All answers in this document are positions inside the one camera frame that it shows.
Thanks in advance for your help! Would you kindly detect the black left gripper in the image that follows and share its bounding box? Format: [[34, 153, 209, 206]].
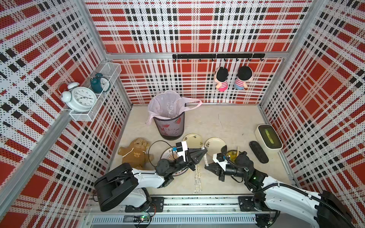
[[170, 149, 207, 175]]

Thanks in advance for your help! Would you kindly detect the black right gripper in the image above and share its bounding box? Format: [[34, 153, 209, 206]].
[[204, 161, 248, 182]]

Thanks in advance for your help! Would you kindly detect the chopsticks pack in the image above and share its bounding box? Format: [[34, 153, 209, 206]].
[[204, 147, 211, 167], [194, 167, 202, 194]]

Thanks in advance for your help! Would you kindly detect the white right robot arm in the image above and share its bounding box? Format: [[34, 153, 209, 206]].
[[205, 153, 354, 228]]

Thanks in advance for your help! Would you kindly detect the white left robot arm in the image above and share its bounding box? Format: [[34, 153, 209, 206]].
[[94, 147, 208, 212]]

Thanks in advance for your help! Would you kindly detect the cream plate with flowers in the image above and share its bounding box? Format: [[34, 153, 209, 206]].
[[183, 133, 204, 149]]

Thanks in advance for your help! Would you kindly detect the yellow dark patterned plate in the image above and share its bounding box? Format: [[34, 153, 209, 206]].
[[226, 150, 241, 163]]

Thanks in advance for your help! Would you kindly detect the cream plate with black pattern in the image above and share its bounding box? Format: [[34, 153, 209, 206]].
[[205, 137, 226, 157]]

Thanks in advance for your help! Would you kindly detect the white orange patterned plate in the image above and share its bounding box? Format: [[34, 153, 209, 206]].
[[160, 148, 187, 177]]

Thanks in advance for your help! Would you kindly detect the black mesh trash bin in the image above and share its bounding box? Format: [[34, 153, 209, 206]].
[[154, 112, 185, 141]]

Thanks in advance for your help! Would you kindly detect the black remote control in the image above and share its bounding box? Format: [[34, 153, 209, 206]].
[[249, 141, 269, 164]]

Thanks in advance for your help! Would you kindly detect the brown teddy bear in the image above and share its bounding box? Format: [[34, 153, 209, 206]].
[[118, 138, 150, 170]]

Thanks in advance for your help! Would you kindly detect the white box with green display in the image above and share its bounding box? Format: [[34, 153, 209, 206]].
[[255, 124, 283, 154]]

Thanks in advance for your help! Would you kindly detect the pink plastic bin liner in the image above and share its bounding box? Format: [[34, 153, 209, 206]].
[[146, 90, 202, 125]]

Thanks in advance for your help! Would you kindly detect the green circuit board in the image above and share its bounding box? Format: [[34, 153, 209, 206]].
[[133, 215, 151, 224]]

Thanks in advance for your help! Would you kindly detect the doll with pink dress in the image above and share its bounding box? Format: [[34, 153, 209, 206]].
[[214, 67, 228, 92]]

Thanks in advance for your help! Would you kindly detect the doll with striped shirt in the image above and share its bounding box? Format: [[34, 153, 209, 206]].
[[234, 66, 253, 90]]

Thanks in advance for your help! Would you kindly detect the teal alarm clock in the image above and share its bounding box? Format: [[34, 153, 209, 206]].
[[90, 73, 111, 94]]

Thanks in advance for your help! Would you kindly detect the white alarm clock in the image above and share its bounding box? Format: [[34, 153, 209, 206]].
[[61, 82, 97, 113]]

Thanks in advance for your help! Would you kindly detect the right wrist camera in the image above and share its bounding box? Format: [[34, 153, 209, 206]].
[[213, 153, 228, 165]]

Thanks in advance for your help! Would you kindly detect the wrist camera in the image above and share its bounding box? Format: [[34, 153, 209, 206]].
[[176, 141, 188, 161], [213, 153, 228, 165]]

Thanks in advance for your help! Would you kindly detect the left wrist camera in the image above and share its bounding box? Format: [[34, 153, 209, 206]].
[[176, 141, 188, 161]]

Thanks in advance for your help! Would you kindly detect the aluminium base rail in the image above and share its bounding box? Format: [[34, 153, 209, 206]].
[[82, 193, 314, 226]]

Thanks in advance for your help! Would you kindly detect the white wire wall shelf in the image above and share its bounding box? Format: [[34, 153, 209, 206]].
[[61, 63, 123, 122]]

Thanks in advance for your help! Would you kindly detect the black hook rail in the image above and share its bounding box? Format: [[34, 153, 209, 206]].
[[172, 53, 265, 60]]

